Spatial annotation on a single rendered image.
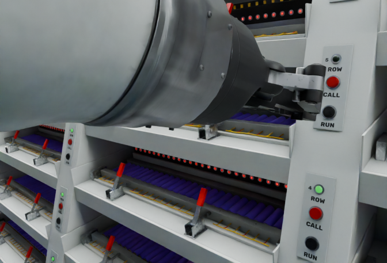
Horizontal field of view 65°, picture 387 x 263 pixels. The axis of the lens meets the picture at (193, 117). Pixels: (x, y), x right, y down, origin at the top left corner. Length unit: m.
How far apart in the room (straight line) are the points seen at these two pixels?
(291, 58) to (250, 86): 0.34
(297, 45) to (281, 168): 0.20
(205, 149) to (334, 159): 0.23
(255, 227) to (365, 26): 0.38
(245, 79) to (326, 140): 0.31
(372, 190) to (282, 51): 0.24
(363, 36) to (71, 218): 0.83
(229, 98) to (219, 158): 0.39
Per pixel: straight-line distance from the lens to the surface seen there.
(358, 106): 0.47
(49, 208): 1.21
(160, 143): 0.66
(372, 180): 0.46
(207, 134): 0.58
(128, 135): 0.74
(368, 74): 0.47
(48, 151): 1.23
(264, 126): 0.58
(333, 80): 0.47
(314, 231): 0.49
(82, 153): 0.92
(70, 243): 0.99
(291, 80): 0.21
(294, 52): 0.52
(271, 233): 0.59
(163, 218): 0.69
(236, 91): 0.18
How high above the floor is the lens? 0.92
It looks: 1 degrees up
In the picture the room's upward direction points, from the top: 8 degrees clockwise
